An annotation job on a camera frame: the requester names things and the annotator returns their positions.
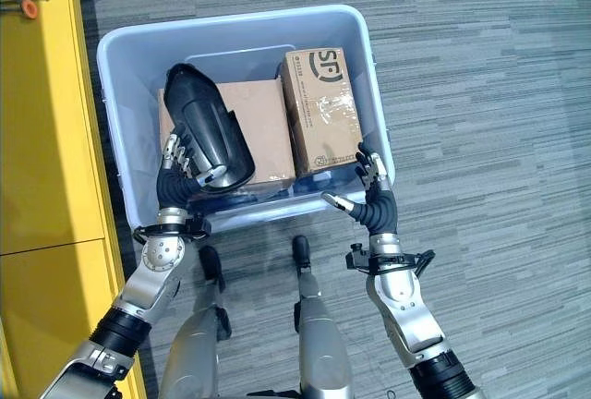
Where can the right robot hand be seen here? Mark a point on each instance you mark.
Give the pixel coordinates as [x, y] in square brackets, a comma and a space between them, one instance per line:
[379, 209]

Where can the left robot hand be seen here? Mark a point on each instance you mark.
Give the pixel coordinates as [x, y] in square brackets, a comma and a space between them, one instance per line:
[172, 185]

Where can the black sole-shaped part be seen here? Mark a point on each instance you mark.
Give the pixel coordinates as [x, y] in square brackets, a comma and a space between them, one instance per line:
[206, 131]

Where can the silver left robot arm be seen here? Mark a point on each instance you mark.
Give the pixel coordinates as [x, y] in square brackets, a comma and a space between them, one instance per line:
[121, 306]

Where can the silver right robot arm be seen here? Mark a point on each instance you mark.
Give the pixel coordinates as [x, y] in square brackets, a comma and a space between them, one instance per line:
[406, 306]

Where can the pale blue plastic box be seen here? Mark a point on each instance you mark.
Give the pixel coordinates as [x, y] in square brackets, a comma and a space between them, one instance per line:
[240, 112]

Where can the plain brown cardboard box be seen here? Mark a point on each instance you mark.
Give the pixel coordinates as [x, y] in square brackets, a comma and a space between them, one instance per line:
[258, 131]

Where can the printed brown cardboard box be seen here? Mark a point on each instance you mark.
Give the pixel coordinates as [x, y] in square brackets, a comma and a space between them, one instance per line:
[323, 108]

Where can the yellow shelf unit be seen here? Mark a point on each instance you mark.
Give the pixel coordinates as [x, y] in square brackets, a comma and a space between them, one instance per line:
[46, 177]

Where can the silver right robot leg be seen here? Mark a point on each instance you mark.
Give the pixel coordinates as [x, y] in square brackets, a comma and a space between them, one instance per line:
[318, 325]

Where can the orange-capped tool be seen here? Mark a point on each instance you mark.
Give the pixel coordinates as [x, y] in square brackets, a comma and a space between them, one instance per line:
[18, 7]

